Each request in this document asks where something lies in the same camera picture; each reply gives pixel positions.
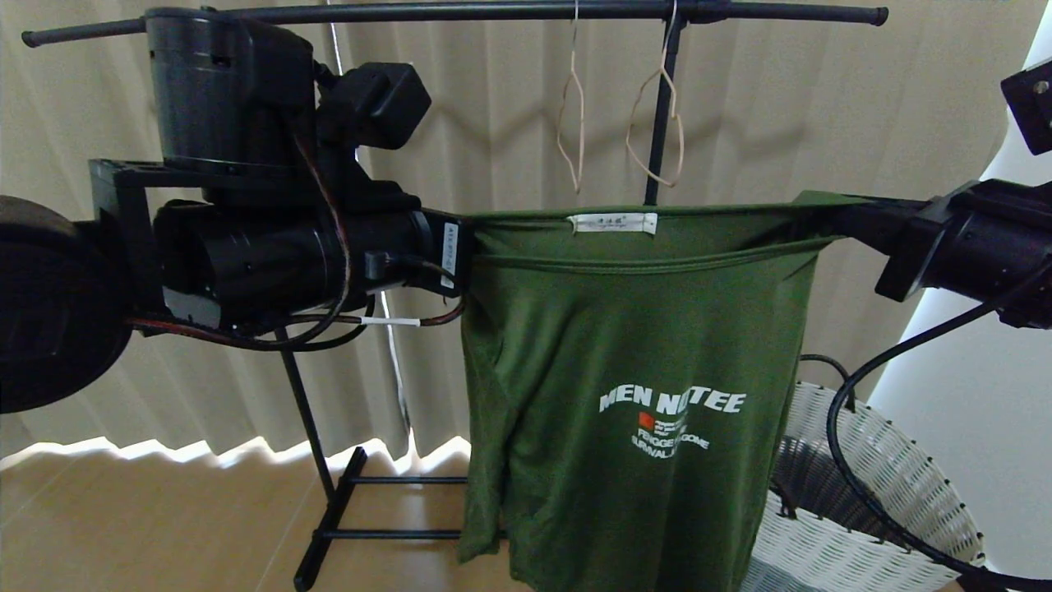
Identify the pink clothes hanger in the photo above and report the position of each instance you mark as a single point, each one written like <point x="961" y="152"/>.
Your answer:
<point x="681" y="148"/>
<point x="583" y="148"/>

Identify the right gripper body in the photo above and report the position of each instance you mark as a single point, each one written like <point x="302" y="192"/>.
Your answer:
<point x="978" y="247"/>

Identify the black clothes rack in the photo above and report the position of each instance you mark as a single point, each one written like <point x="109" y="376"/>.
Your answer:
<point x="493" y="11"/>

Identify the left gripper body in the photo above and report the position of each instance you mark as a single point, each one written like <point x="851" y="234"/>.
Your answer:
<point x="288" y="255"/>

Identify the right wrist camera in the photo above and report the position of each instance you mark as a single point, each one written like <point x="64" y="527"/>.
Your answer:
<point x="1031" y="103"/>

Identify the green long-sleeved shirt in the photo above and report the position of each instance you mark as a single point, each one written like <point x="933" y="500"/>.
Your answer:
<point x="616" y="329"/>

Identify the white laundry basket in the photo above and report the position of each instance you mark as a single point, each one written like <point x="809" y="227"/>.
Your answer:
<point x="888" y="493"/>

